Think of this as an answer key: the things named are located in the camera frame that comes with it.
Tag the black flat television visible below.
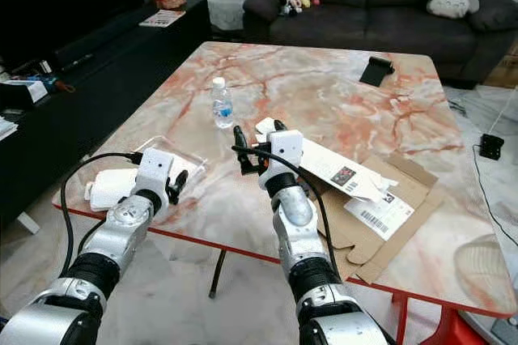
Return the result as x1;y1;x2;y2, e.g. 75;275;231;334
0;0;148;72

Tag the flattened brown cardboard box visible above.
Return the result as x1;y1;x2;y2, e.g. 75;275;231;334
316;153;448;285

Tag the small white plant pot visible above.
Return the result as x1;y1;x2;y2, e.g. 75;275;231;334
207;0;248;35

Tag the black box with white label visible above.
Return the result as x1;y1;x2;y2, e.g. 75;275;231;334
0;76;51;108

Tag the black television console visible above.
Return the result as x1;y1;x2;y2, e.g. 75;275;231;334
0;0;212;229

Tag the clear plastic tray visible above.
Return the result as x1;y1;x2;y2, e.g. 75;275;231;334
129;135;208;190

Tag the clear plastic water bottle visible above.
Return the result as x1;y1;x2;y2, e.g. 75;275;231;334
211;77;234;129

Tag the black folded phone stand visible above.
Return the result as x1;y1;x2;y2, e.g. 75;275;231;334
359;56;395;87

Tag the marble table with red frame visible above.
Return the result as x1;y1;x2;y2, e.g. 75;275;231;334
51;40;518;345

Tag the white paper stack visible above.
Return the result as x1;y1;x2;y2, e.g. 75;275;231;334
0;115;19;141

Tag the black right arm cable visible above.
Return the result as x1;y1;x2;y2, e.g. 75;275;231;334
231;144;341;277

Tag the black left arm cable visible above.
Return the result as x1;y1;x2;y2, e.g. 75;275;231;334
58;151;142;277

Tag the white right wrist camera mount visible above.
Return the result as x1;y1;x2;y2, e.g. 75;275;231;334
267;130;305;174

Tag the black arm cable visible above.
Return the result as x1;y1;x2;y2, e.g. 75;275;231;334
58;151;142;277
231;144;341;277

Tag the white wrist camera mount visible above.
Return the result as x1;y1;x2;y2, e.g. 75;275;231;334
267;130;305;174
136;149;176;196

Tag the white red printed booklet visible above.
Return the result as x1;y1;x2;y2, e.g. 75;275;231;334
139;10;187;28

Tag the dark grey fabric sofa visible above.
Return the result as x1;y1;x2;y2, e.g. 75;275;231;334
243;0;518;91

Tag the white barcode shipping label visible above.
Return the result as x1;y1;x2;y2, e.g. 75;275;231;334
343;190;416;241

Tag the thin black floor cable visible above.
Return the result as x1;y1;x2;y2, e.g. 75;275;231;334
471;144;518;228

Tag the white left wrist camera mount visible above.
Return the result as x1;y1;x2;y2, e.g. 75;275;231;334
136;149;176;196

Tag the black power adapter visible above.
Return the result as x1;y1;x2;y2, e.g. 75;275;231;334
478;133;506;160

